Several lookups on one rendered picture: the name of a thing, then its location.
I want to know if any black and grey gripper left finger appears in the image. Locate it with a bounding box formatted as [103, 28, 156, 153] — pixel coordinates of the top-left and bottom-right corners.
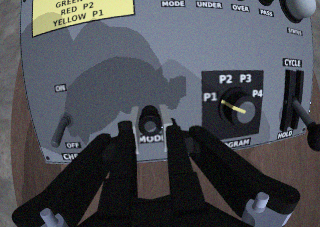
[12, 106, 140, 227]

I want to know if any grey control panel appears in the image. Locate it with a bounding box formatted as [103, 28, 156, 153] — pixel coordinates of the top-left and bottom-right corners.
[19, 0, 320, 164]

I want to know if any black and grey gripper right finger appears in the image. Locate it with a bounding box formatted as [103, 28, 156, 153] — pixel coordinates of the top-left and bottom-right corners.
[159, 104, 300, 227]

